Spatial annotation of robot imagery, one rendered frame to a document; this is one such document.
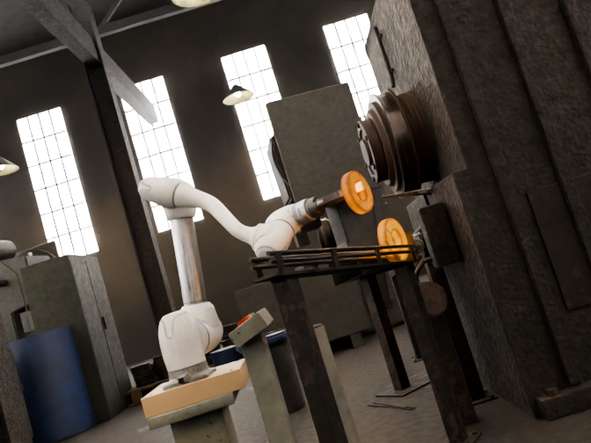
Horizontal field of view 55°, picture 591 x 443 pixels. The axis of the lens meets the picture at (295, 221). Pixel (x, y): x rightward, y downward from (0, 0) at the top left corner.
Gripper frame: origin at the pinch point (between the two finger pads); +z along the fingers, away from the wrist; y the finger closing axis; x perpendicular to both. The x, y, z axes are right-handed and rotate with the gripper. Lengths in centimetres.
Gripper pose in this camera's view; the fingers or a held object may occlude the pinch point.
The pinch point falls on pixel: (355, 188)
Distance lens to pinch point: 203.6
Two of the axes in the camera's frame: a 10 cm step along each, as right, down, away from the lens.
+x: -3.3, -9.3, 1.3
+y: -5.7, 0.8, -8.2
